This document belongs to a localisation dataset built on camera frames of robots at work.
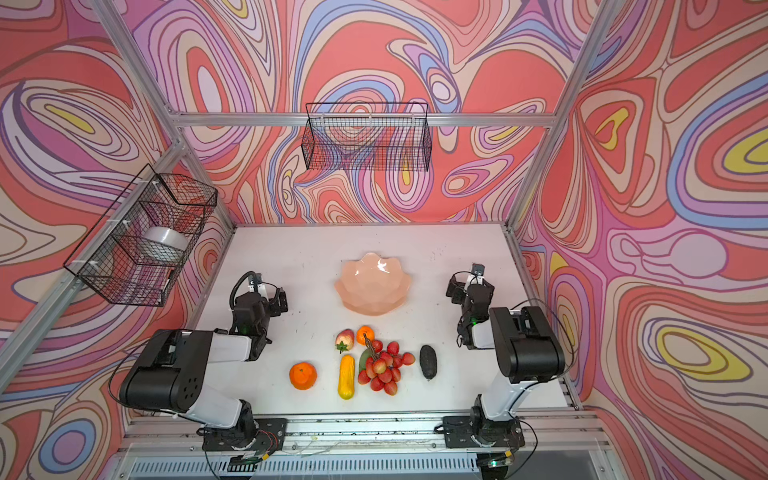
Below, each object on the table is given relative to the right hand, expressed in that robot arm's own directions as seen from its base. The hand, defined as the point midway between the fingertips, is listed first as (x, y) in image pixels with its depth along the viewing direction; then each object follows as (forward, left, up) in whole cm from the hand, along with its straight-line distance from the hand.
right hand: (469, 282), depth 96 cm
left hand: (-1, +65, +2) cm, 65 cm away
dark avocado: (-25, +16, -1) cm, 30 cm away
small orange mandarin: (-16, +35, -2) cm, 39 cm away
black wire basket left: (-4, +90, +26) cm, 94 cm away
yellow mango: (-29, +39, -1) cm, 48 cm away
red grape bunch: (-28, +29, +3) cm, 40 cm away
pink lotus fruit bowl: (+4, +32, -5) cm, 33 cm away
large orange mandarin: (-28, +50, +2) cm, 57 cm away
